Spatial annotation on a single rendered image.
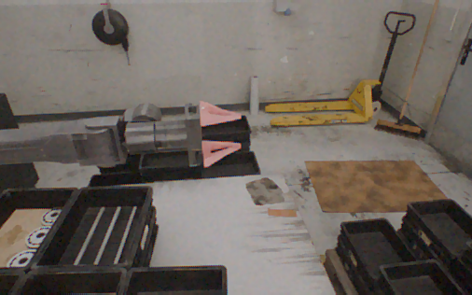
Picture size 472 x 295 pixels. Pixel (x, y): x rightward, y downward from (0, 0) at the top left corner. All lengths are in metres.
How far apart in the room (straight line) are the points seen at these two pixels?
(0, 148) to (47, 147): 0.07
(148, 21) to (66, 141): 3.33
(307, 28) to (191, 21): 1.37
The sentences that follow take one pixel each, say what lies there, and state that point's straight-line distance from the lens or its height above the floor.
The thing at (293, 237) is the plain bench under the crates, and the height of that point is 0.70.
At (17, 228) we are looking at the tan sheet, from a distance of 1.52.
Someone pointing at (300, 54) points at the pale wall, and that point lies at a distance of 4.13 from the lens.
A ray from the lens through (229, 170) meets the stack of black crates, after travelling 2.34.
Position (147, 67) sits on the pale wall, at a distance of 3.98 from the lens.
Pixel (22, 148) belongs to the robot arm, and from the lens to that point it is 0.63.
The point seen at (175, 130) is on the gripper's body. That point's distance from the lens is 0.56.
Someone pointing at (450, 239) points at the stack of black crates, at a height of 0.38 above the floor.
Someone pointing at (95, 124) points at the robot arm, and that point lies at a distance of 0.58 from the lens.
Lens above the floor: 1.73
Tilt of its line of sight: 31 degrees down
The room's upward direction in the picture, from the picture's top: straight up
